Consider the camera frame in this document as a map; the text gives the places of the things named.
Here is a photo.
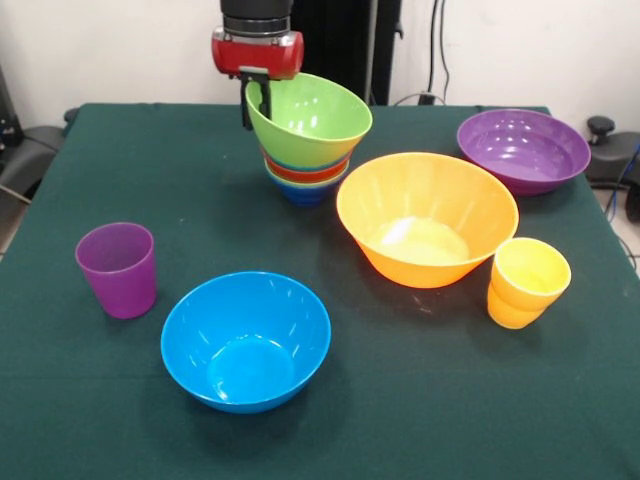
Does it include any large green bowl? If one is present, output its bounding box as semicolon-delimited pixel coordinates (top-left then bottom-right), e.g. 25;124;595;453
244;72;375;169

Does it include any large purple bowl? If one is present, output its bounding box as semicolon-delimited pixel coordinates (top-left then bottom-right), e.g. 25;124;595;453
456;108;592;197

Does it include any blue floor cable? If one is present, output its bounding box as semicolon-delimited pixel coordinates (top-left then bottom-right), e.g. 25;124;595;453
603;142;640;221

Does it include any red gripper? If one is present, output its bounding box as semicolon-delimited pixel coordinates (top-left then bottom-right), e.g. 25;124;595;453
210;27;306;132

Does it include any red small bowl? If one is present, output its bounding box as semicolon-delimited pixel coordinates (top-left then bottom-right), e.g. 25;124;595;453
263;153;352;186

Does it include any black wall cable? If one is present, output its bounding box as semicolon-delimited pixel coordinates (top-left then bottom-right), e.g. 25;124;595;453
427;0;451;105

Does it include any dark blue small bowl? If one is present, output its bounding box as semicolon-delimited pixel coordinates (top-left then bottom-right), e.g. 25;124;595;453
267;172;347;209

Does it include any large orange bowl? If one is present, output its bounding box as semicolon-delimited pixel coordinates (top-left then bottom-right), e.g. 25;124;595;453
335;152;520;290

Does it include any purple cup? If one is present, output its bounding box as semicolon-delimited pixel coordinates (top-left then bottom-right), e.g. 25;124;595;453
74;221;158;320

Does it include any dark green tablecloth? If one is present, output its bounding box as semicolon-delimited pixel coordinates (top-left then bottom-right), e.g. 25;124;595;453
0;102;640;480

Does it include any large blue bowl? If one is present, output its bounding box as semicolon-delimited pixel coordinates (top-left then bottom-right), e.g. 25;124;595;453
160;270;333;415

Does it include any black pedestal leg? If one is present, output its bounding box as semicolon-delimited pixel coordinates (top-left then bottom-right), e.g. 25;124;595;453
0;107;80;201
584;115;640;224

